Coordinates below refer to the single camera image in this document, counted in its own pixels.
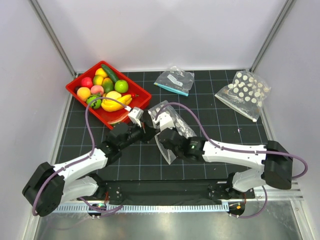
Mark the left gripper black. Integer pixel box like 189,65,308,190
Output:
118,118,157,150

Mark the polka dot zip bag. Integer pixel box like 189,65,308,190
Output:
215,70,271,123
148,100,197,165

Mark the yellow banana bunch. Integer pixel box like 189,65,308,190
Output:
101,94,133,112

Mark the small striped watermelon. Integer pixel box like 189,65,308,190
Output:
86,94,102,110

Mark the yellow orange round fruit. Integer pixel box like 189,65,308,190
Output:
103,91,122,101

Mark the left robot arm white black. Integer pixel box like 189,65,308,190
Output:
22,122,160,217

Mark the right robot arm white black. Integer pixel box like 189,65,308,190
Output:
156,128,293,199

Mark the blue zipper clear bag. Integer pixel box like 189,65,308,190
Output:
154,66,195,97

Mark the red plastic tray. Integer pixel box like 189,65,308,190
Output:
65,61,152,129

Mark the black grid mat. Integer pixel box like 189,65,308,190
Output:
53,69,272,181

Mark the watermelon slice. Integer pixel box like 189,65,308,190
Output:
108,115,128,126

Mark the green apple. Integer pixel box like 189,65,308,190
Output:
114,79,129,94

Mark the green red mango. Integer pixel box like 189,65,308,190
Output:
101,77,114,94

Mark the pink peach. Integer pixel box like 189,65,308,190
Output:
90,85,105,96

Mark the green cucumber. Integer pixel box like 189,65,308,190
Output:
100,64,119,83

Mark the orange peach fruit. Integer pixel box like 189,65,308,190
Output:
76,87,91,102

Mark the yellow red mango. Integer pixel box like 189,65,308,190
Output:
95,67,108,78

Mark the red apple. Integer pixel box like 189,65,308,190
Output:
80,77,94,89

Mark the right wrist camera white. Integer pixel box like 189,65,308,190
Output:
152,112,175,132

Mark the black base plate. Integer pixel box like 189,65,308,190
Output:
102,180,256,206

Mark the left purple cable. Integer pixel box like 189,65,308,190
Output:
32,97,132,225

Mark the purple cable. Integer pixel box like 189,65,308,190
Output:
154,102,309,220
32,97,132,225

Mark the slotted cable duct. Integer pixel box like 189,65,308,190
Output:
53,202,229,214

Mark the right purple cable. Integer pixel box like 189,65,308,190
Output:
154,102,309,220

